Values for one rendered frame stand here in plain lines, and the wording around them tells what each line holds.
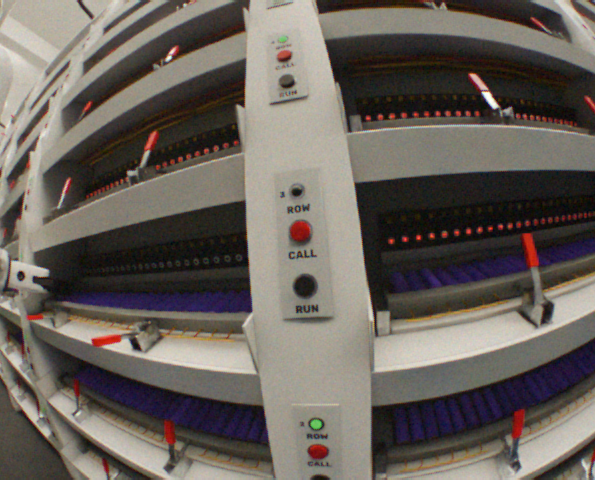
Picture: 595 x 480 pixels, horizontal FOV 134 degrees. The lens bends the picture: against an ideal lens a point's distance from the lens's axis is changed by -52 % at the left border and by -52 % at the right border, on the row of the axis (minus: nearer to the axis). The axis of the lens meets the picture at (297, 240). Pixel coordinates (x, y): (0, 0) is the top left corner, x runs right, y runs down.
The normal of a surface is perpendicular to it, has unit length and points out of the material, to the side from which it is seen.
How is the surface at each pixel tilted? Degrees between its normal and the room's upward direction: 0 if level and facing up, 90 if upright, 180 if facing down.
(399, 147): 111
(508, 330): 21
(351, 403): 90
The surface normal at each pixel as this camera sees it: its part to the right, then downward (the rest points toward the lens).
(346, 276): -0.23, -0.12
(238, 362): -0.16, -0.97
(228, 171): -0.18, 0.23
